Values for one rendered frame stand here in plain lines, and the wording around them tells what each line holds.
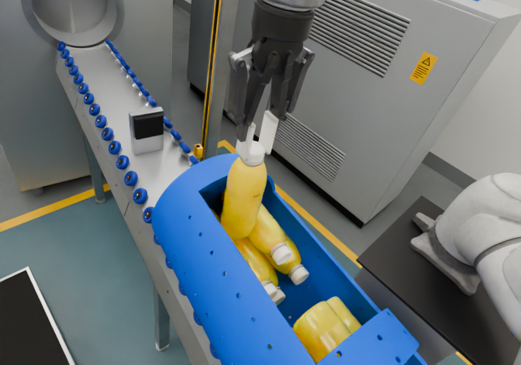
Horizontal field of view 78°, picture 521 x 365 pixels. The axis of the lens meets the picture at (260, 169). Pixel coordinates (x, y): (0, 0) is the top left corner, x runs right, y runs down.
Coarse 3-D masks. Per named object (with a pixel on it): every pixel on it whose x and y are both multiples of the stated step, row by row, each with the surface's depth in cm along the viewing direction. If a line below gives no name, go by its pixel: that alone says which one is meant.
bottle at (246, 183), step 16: (240, 160) 55; (240, 176) 54; (256, 176) 54; (240, 192) 56; (256, 192) 56; (224, 208) 61; (240, 208) 58; (256, 208) 60; (224, 224) 63; (240, 224) 61
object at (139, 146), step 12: (156, 108) 101; (132, 120) 97; (144, 120) 97; (156, 120) 99; (132, 132) 99; (144, 132) 100; (156, 132) 102; (132, 144) 104; (144, 144) 105; (156, 144) 108
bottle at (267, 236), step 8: (224, 192) 73; (264, 208) 70; (264, 216) 68; (272, 216) 70; (256, 224) 67; (264, 224) 67; (272, 224) 67; (256, 232) 66; (264, 232) 66; (272, 232) 66; (280, 232) 67; (256, 240) 66; (264, 240) 66; (272, 240) 65; (280, 240) 66; (264, 248) 66; (272, 248) 66
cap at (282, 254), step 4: (280, 248) 65; (284, 248) 65; (276, 252) 65; (280, 252) 64; (284, 252) 64; (288, 252) 65; (272, 256) 66; (276, 256) 65; (280, 256) 64; (284, 256) 64; (288, 256) 66; (276, 260) 65; (280, 260) 65; (284, 260) 66
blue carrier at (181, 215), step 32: (224, 160) 66; (192, 192) 61; (160, 224) 64; (192, 224) 58; (288, 224) 76; (192, 256) 56; (224, 256) 53; (320, 256) 69; (192, 288) 56; (224, 288) 51; (256, 288) 49; (288, 288) 74; (320, 288) 70; (352, 288) 63; (224, 320) 50; (256, 320) 47; (288, 320) 71; (384, 320) 48; (224, 352) 50; (256, 352) 46; (288, 352) 44; (352, 352) 43; (384, 352) 43; (416, 352) 55
